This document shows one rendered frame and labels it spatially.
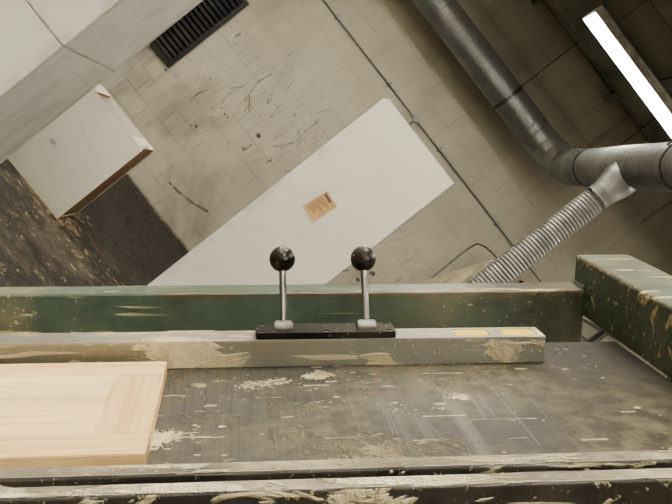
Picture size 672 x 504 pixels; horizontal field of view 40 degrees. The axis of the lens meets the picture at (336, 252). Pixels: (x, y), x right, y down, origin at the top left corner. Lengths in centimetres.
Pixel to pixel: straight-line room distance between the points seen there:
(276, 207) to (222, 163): 447
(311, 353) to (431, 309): 33
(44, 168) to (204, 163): 329
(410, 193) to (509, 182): 462
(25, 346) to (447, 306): 69
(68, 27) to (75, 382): 244
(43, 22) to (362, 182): 200
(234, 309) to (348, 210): 337
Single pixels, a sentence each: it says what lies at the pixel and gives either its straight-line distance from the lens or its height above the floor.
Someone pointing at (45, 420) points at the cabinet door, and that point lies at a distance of 113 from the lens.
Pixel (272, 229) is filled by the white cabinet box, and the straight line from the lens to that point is 490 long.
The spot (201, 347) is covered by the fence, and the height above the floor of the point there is 125.
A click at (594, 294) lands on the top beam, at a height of 177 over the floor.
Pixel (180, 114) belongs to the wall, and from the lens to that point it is 940.
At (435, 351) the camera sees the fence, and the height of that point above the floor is 151.
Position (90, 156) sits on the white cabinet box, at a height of 43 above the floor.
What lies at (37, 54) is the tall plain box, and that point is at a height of 100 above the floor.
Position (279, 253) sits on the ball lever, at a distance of 135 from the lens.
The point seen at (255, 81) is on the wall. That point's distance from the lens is 935.
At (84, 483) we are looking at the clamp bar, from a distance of 84.
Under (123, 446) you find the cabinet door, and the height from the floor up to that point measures 119.
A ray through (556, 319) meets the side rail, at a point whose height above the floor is 170.
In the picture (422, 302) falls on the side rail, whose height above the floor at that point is 153.
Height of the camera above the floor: 154
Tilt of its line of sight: 2 degrees down
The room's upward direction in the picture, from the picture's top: 52 degrees clockwise
